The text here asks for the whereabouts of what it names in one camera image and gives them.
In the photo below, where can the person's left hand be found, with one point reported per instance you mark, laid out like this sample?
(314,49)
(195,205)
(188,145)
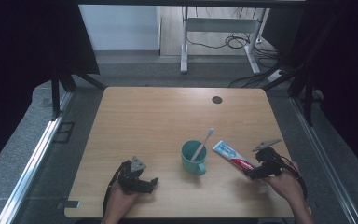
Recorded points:
(121,199)

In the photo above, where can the teal cup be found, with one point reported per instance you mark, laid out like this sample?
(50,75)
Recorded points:
(192,163)

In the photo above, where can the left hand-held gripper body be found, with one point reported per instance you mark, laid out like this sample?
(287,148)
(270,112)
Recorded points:
(130,177)

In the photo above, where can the person's right hand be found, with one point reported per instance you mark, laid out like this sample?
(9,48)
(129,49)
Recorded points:
(286,185)

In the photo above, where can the white red toothpaste tube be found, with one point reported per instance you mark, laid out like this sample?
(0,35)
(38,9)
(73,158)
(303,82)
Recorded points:
(231,154)

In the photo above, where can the black metal stand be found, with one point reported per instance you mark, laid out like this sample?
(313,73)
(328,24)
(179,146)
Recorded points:
(55,96)
(307,99)

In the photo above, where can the black curtain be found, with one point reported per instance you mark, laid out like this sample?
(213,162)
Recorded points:
(348,77)
(18,62)

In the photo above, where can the grey table corner bracket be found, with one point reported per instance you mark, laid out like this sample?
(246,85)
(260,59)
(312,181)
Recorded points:
(70,204)

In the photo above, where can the white desk frame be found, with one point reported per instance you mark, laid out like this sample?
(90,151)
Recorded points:
(185,46)

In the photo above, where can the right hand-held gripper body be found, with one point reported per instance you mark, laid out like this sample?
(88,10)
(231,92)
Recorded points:
(270,161)

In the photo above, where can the pink toothbrush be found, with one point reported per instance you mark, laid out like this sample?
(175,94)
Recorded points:
(202,144)

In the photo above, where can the aluminium floor rail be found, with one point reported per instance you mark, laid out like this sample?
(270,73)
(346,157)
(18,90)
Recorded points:
(323,161)
(31,168)

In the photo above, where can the white power strip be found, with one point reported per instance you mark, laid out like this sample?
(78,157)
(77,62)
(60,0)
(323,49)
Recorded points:
(275,75)

